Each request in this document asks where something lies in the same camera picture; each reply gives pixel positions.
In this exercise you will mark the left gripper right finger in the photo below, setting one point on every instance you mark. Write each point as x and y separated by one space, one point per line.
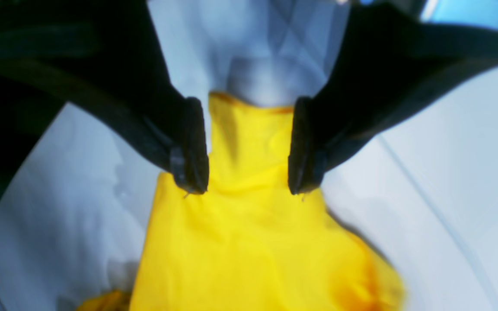
390 66

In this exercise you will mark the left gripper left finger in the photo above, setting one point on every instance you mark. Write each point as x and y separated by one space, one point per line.
105 57

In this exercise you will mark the orange t-shirt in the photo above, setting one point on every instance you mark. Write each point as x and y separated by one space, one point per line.
248 244

